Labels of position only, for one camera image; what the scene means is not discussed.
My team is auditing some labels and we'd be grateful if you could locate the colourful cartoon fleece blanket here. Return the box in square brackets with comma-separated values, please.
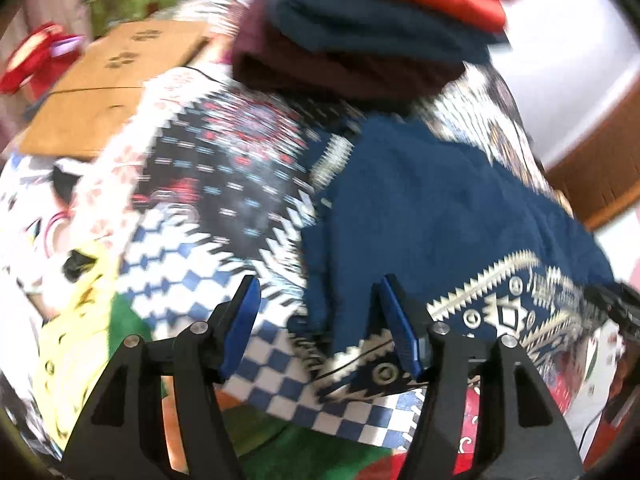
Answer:
[0, 152, 571, 480]

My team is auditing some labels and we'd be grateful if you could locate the red bag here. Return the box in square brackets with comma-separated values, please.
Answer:
[0, 22, 83, 93]

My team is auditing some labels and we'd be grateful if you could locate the maroon folded garment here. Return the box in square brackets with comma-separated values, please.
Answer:
[231, 0, 468, 103]

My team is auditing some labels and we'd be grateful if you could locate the teal folded garment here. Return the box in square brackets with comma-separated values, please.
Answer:
[270, 0, 511, 66]

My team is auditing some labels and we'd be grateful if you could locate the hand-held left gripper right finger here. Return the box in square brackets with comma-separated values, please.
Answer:
[370, 274, 586, 480]

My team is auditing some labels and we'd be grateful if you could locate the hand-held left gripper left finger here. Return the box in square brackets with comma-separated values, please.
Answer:
[60, 274, 263, 480]

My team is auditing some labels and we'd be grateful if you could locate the navy blue sweater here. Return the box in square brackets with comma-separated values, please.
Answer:
[287, 115, 621, 403]

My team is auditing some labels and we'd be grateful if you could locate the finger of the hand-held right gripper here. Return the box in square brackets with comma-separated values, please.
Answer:
[582, 282, 640, 341]

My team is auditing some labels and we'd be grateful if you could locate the brown cardboard box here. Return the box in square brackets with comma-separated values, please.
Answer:
[17, 20, 213, 161]

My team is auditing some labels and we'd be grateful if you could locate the geometric patterned quilt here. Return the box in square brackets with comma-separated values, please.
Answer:
[85, 0, 568, 448]

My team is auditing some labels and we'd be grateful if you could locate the pale printed bedsheet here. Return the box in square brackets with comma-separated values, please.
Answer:
[565, 320, 628, 443]

